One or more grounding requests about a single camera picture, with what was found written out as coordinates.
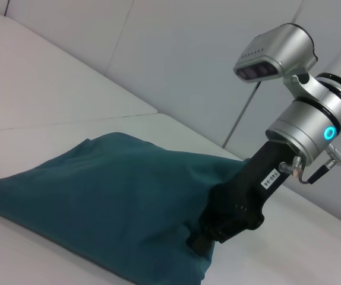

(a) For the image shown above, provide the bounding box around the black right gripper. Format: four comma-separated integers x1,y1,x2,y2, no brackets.
188,140,299,257

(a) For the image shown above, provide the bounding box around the teal blue shirt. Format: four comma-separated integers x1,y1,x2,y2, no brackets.
0,132,251,285

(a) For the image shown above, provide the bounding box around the silver metal plug fitting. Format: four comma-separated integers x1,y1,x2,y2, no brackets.
279,156,304,176

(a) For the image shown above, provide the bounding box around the dark right arm cable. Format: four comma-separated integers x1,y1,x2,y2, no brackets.
296,144,341,185

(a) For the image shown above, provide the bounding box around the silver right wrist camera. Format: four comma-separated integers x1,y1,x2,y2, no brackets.
233,23,319,84

